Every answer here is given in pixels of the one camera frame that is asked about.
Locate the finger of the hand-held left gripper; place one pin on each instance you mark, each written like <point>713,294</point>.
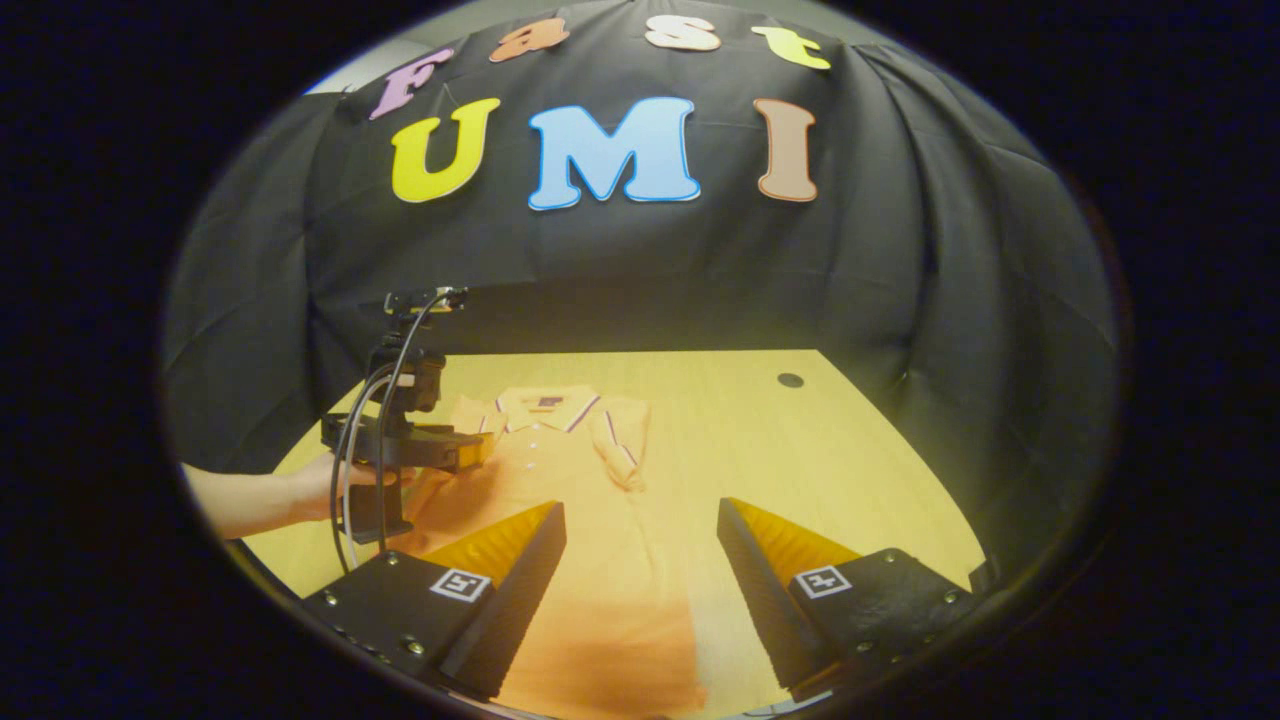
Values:
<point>475,450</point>

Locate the black backdrop cloth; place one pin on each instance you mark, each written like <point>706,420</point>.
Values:
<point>900,300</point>

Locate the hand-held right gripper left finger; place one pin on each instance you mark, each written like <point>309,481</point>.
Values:
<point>505,620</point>

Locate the orange T-shirt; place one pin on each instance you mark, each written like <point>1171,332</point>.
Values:
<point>580,500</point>

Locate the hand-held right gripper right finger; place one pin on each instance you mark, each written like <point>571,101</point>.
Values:
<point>770,610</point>

